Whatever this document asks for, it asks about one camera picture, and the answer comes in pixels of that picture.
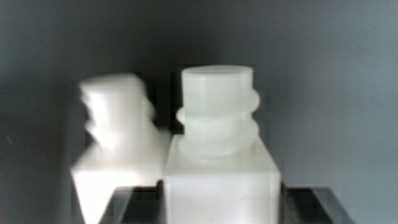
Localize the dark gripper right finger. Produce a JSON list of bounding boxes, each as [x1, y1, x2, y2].
[[279, 186, 355, 224]]

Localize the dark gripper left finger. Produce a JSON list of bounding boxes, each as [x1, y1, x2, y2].
[[101, 186, 159, 224]]

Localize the white lying leg with tag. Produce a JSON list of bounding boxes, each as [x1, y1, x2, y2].
[[71, 73, 170, 224]]

